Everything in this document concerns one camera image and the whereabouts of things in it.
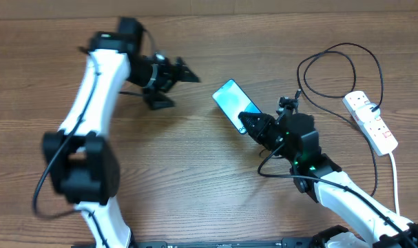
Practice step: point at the white power strip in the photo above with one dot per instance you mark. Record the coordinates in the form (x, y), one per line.
(377, 132)

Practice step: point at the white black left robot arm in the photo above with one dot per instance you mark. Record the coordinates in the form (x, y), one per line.
(80, 161)

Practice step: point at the blue Galaxy smartphone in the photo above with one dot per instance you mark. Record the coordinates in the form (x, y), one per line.
(232, 100)

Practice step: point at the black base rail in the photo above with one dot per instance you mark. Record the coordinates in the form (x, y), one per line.
(283, 243)

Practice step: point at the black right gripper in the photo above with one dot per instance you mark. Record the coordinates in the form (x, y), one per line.
(264, 121)

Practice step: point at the white charger plug adapter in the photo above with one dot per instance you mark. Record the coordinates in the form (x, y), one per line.
(366, 113)

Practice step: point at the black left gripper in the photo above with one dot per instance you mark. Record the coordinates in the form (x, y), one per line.
(170, 76)

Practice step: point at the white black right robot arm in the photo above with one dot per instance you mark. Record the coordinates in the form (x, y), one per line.
(293, 136)

